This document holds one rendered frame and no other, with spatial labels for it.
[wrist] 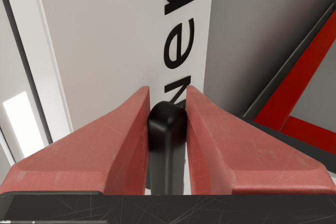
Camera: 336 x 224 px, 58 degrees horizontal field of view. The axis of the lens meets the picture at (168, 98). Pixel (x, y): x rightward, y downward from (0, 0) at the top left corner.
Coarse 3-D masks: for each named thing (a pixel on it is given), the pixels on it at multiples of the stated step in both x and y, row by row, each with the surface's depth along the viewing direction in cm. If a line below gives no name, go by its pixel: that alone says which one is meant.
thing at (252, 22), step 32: (224, 0) 23; (256, 0) 30; (288, 0) 40; (320, 0) 61; (224, 32) 26; (256, 32) 33; (288, 32) 47; (224, 64) 29; (256, 64) 38; (288, 64) 57; (224, 96) 32; (256, 96) 44
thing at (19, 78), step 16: (0, 0) 10; (0, 16) 10; (0, 32) 10; (16, 32) 10; (0, 48) 10; (16, 48) 11; (0, 64) 10; (16, 64) 11; (0, 80) 11; (16, 80) 11; (32, 80) 12; (0, 96) 11; (32, 96) 12; (0, 112) 11; (32, 112) 12; (0, 128) 11; (48, 128) 13; (16, 144) 12; (48, 144) 14; (16, 160) 12
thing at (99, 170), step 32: (96, 128) 8; (128, 128) 8; (32, 160) 6; (64, 160) 6; (96, 160) 6; (128, 160) 8; (0, 192) 5; (32, 192) 5; (64, 192) 5; (96, 192) 5; (128, 192) 11
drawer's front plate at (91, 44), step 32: (32, 0) 9; (64, 0) 10; (96, 0) 11; (128, 0) 12; (160, 0) 14; (32, 32) 10; (64, 32) 10; (96, 32) 11; (128, 32) 13; (160, 32) 15; (32, 64) 11; (64, 64) 10; (96, 64) 12; (128, 64) 13; (160, 64) 16; (192, 64) 19; (64, 96) 11; (96, 96) 12; (128, 96) 14; (160, 96) 17; (64, 128) 12
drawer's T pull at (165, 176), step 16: (160, 112) 11; (176, 112) 11; (160, 128) 11; (176, 128) 11; (160, 144) 12; (176, 144) 12; (160, 160) 12; (176, 160) 12; (160, 176) 13; (176, 176) 13; (160, 192) 13; (176, 192) 14
